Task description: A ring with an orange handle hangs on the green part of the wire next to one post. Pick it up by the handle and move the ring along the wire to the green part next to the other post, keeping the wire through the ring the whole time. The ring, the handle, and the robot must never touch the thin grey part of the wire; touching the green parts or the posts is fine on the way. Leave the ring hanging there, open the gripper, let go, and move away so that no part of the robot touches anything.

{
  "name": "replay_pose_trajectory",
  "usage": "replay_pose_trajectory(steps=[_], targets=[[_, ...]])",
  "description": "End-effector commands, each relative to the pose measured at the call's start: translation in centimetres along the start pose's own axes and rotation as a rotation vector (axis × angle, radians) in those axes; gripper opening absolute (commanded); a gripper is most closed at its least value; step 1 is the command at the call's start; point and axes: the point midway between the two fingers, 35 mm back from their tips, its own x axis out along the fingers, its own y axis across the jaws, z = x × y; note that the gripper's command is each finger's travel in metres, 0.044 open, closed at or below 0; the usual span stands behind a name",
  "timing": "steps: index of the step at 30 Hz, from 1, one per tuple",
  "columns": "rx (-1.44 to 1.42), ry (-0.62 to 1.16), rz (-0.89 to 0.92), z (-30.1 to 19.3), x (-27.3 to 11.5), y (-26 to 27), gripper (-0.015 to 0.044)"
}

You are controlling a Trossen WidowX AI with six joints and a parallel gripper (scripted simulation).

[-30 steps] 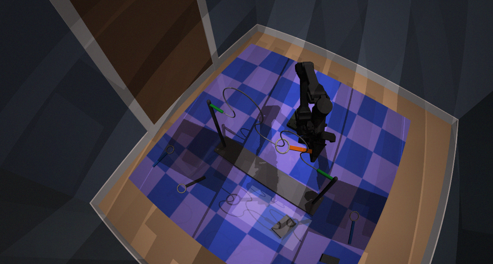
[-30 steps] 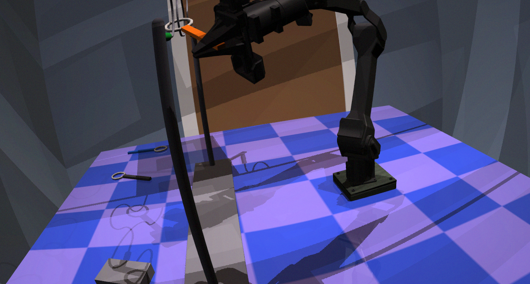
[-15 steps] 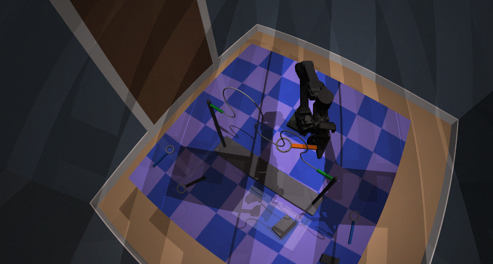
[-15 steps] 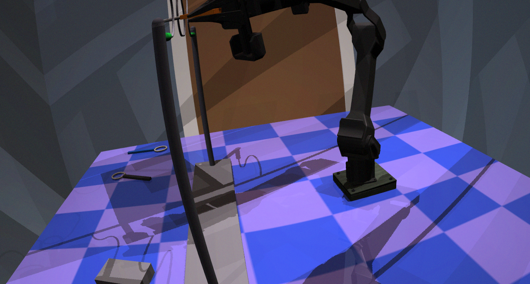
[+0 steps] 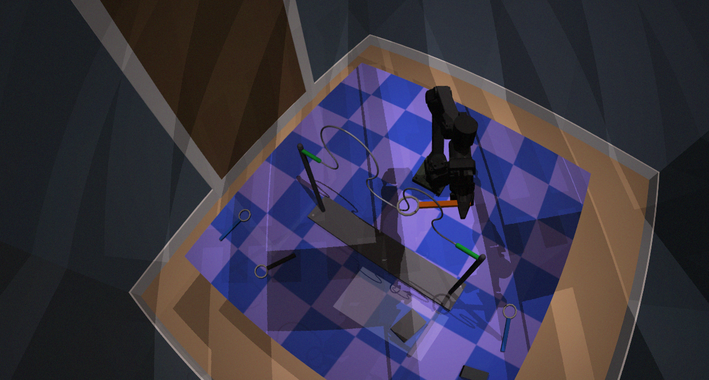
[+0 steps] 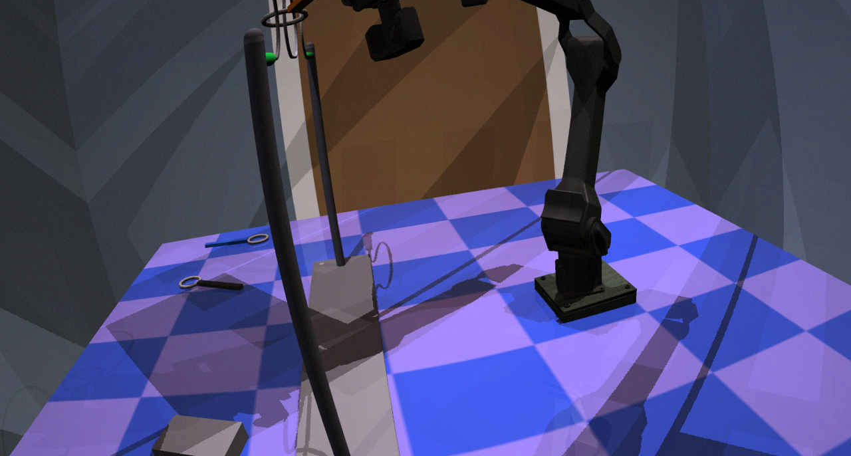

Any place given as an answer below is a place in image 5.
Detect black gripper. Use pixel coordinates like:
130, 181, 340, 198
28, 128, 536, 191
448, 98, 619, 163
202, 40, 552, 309
448, 153, 476, 219

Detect black bar handle with beige loop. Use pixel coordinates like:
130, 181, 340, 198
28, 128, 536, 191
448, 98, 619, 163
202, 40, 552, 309
254, 253, 296, 279

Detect blue handle with grey loop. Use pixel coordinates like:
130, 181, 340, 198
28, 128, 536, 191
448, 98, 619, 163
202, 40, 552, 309
501, 304, 517, 352
219, 209, 251, 241

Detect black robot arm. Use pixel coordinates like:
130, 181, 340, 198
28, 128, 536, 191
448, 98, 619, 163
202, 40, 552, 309
423, 86, 478, 190

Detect grey loop with orange handle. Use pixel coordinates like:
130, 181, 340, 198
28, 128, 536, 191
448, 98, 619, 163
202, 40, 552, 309
397, 196, 458, 216

